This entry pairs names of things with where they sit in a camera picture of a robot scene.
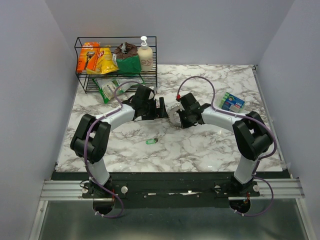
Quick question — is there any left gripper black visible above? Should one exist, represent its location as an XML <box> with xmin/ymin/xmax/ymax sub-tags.
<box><xmin>142</xmin><ymin>97</ymin><xmax>169</xmax><ymax>121</ymax></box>

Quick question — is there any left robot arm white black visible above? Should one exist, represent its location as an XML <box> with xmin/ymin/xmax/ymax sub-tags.
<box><xmin>70</xmin><ymin>84</ymin><xmax>169</xmax><ymax>198</ymax></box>

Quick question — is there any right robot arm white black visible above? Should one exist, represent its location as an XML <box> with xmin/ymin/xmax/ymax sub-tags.
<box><xmin>176</xmin><ymin>93</ymin><xmax>274</xmax><ymax>196</ymax></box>

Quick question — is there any green key tag with key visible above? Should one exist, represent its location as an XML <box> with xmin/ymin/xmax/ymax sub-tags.
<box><xmin>145</xmin><ymin>137</ymin><xmax>160</xmax><ymax>145</ymax></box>

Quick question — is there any blue green small box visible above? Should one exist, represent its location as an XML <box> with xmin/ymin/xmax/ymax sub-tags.
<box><xmin>218</xmin><ymin>92</ymin><xmax>245</xmax><ymax>113</ymax></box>

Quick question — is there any green white snack bag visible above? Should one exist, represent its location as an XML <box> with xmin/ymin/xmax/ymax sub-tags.
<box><xmin>92</xmin><ymin>78</ymin><xmax>138</xmax><ymax>104</ymax></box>

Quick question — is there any beige soap pump bottle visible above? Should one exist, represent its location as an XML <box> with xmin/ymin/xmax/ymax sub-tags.
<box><xmin>137</xmin><ymin>36</ymin><xmax>153</xmax><ymax>72</ymax></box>

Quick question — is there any green and brown bag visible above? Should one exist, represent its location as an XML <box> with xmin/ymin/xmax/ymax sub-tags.
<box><xmin>112</xmin><ymin>42</ymin><xmax>142</xmax><ymax>76</ymax></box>

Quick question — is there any yellow chips bag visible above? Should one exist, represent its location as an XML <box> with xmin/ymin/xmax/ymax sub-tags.
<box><xmin>86</xmin><ymin>45</ymin><xmax>119</xmax><ymax>75</ymax></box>

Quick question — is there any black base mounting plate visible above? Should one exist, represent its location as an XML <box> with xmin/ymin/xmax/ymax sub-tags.
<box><xmin>50</xmin><ymin>171</ymin><xmax>292</xmax><ymax>214</ymax></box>

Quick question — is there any orange razor package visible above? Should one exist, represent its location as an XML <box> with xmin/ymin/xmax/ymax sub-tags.
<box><xmin>76</xmin><ymin>42</ymin><xmax>100</xmax><ymax>74</ymax></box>

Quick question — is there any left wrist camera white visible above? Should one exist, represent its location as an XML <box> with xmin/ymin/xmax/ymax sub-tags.
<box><xmin>148</xmin><ymin>86</ymin><xmax>157</xmax><ymax>100</ymax></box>

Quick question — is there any black wire shelf rack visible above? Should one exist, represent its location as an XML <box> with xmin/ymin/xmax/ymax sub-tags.
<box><xmin>74</xmin><ymin>36</ymin><xmax>158</xmax><ymax>94</ymax></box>

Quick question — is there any aluminium rail frame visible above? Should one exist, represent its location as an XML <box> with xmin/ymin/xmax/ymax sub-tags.
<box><xmin>40</xmin><ymin>178</ymin><xmax>305</xmax><ymax>201</ymax></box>

